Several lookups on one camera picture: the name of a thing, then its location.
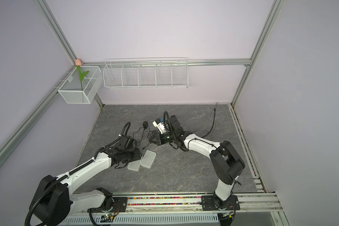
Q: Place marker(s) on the front aluminium rail base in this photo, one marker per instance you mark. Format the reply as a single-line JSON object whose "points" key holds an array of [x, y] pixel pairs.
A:
{"points": [[146, 209]]}

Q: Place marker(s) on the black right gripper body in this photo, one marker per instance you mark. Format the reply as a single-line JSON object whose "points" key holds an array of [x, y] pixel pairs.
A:
{"points": [[166, 138]]}

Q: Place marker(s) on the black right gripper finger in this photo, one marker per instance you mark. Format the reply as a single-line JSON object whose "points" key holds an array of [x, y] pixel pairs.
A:
{"points": [[152, 134], [153, 141]]}

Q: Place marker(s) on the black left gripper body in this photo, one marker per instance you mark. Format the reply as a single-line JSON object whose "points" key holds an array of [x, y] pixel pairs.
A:
{"points": [[131, 155]]}

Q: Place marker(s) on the white network switch box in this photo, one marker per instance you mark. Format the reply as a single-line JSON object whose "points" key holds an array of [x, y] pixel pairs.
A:
{"points": [[134, 166]]}

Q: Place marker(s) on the aluminium frame rail right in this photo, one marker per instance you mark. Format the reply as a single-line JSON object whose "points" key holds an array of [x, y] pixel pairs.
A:
{"points": [[261, 185]]}

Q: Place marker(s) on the white wire basket long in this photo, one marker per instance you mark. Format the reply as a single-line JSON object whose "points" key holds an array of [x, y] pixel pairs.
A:
{"points": [[154, 72]]}

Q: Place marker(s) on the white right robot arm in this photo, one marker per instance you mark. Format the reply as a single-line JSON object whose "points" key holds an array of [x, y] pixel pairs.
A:
{"points": [[226, 161]]}

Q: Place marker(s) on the white mesh basket small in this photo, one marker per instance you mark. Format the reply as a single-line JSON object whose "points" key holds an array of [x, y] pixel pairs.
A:
{"points": [[71, 91]]}

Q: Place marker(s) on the black power adapter small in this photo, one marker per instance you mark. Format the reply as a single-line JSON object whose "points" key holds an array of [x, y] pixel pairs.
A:
{"points": [[143, 128]]}

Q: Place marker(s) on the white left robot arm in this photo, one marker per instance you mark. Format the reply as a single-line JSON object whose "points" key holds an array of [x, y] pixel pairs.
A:
{"points": [[55, 197]]}

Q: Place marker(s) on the artificial pink tulip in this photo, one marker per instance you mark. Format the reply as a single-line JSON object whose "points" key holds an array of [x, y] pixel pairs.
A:
{"points": [[82, 74]]}

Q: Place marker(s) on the grey ethernet cable curved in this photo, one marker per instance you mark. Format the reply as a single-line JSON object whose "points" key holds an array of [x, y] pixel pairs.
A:
{"points": [[213, 110]]}

